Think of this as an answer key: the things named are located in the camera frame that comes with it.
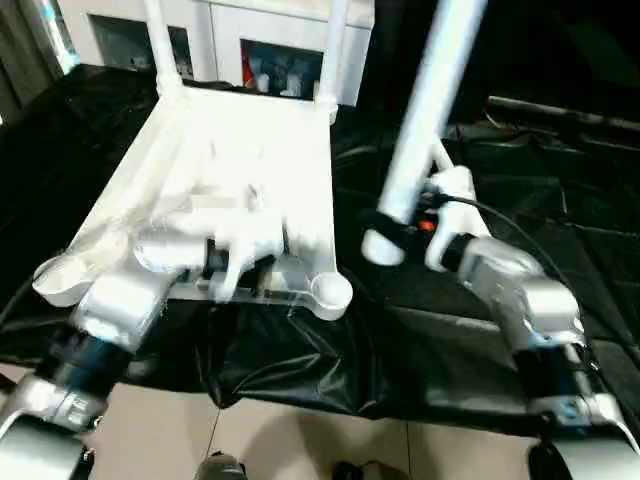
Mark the grey curtain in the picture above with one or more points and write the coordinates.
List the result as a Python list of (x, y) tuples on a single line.
[(22, 50)]

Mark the white plastic table leg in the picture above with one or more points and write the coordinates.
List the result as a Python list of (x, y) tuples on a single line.
[(332, 60), (162, 50), (442, 157), (430, 100)]

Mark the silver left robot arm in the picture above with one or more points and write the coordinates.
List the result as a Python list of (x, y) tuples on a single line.
[(115, 300)]

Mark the black work mat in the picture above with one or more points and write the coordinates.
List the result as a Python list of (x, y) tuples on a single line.
[(350, 350)]

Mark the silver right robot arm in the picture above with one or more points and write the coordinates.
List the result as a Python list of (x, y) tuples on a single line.
[(525, 300)]

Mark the large black box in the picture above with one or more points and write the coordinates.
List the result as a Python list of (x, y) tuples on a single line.
[(395, 50)]

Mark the white plastic table top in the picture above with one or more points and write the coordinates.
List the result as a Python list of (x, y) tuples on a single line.
[(225, 150)]

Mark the red package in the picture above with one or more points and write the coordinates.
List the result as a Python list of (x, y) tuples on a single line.
[(248, 70)]

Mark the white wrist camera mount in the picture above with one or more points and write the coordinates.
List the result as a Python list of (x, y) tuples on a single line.
[(457, 200), (245, 245)]

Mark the silver metal bar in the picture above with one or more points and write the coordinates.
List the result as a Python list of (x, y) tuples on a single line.
[(565, 110)]

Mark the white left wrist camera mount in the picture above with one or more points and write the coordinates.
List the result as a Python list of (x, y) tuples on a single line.
[(245, 245)]

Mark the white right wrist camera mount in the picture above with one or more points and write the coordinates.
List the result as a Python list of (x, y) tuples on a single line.
[(457, 200)]

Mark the white glass-door cabinet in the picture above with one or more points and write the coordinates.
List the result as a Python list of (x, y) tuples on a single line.
[(215, 25)]

